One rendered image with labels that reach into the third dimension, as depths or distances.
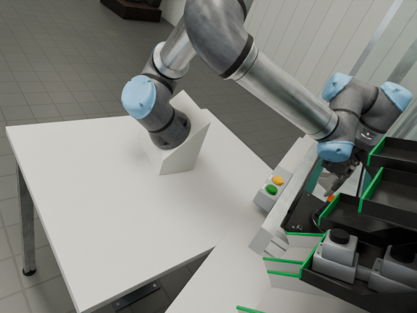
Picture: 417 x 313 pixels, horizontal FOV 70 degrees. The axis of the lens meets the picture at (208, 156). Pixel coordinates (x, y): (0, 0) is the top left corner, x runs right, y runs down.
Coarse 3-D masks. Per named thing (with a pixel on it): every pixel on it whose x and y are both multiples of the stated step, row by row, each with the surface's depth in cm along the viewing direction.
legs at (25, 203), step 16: (16, 160) 107; (16, 176) 113; (32, 208) 122; (32, 224) 128; (32, 240) 134; (32, 256) 141; (32, 272) 149; (144, 288) 160; (112, 304) 149; (128, 304) 152
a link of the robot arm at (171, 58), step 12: (240, 0) 54; (252, 0) 58; (180, 24) 73; (180, 36) 74; (156, 48) 89; (168, 48) 81; (180, 48) 78; (192, 48) 76; (156, 60) 88; (168, 60) 85; (180, 60) 83; (144, 72) 92; (156, 72) 90; (168, 72) 89; (180, 72) 90
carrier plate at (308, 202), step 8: (304, 192) 107; (304, 200) 103; (312, 200) 104; (320, 200) 106; (296, 208) 98; (304, 208) 99; (312, 208) 101; (296, 216) 95; (304, 216) 96; (288, 224) 91; (296, 224) 92; (304, 224) 93; (304, 232) 90; (312, 232) 91
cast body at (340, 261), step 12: (324, 240) 47; (336, 240) 46; (348, 240) 46; (324, 252) 47; (336, 252) 46; (348, 252) 45; (312, 264) 49; (324, 264) 48; (336, 264) 47; (348, 264) 46; (336, 276) 47; (348, 276) 46; (360, 276) 47
